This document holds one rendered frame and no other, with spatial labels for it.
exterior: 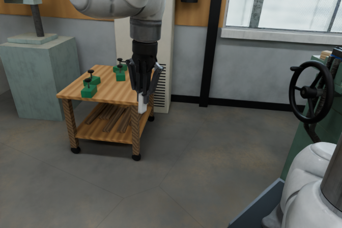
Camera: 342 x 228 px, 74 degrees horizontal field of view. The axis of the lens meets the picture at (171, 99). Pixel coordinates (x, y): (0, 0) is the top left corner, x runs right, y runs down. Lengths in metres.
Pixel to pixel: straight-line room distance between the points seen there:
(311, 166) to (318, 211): 0.18
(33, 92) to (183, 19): 1.55
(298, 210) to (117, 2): 0.51
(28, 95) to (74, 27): 0.83
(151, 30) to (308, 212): 0.52
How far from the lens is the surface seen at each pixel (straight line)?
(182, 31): 2.40
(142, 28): 0.64
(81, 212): 1.59
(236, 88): 2.62
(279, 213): 0.79
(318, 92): 1.23
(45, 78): 2.28
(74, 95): 1.66
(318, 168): 0.64
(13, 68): 2.41
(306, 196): 0.50
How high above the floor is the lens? 1.23
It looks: 27 degrees down
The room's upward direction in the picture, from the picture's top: 3 degrees clockwise
